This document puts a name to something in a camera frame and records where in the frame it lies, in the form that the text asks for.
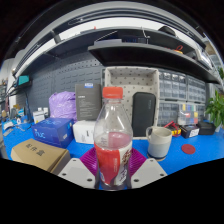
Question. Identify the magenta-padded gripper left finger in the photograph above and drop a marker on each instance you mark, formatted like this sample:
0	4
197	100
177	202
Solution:
78	171

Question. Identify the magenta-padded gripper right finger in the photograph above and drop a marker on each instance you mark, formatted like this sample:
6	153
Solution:
148	170

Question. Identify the clear red-capped drink bottle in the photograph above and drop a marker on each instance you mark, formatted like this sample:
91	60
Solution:
112	153

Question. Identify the grey and white mug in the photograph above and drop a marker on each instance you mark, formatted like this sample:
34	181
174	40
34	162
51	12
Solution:
160	143

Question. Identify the small white carton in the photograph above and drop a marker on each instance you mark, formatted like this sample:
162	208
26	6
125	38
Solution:
83	132

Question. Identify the brown cardboard box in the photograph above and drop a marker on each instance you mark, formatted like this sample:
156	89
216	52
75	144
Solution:
38	155

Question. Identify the flat round red coaster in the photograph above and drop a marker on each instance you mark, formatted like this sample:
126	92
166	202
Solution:
188	149

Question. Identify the blue printed carton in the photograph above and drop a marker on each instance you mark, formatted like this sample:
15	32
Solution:
53	131

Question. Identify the yellow multimeter with red leads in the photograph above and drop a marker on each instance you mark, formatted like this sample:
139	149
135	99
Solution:
173	129

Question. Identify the black rounded zip case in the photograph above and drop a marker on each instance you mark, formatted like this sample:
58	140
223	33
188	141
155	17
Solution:
144	115

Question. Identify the black box with white label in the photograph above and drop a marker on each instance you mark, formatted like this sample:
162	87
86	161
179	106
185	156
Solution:
189	131

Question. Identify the grey small-parts drawer cabinet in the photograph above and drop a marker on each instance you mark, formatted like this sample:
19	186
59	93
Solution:
172	85
166	111
201	111
196	89

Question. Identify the purple plastic bag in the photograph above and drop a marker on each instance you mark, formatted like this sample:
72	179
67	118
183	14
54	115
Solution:
62	106

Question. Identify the small white labelled box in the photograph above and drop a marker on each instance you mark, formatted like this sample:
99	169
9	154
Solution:
39	116

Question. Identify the dark grey upright box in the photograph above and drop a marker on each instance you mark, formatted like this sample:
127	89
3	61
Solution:
87	103

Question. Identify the clear organizer with coloured parts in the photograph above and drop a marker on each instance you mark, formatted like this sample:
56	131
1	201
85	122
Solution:
187	113

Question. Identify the flat black case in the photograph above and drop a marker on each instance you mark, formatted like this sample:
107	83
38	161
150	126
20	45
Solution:
206	128

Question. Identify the green potted plant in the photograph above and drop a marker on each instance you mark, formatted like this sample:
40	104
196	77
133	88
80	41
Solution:
216	110

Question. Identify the white perforated tray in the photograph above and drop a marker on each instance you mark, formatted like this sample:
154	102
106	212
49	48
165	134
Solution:
133	80

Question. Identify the dark grey pegboard panel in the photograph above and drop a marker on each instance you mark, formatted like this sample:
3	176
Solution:
66	76

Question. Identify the teal storage bin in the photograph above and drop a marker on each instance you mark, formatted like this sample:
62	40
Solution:
22	80

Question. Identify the black wall shelf unit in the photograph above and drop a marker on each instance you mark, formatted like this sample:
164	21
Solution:
133	53

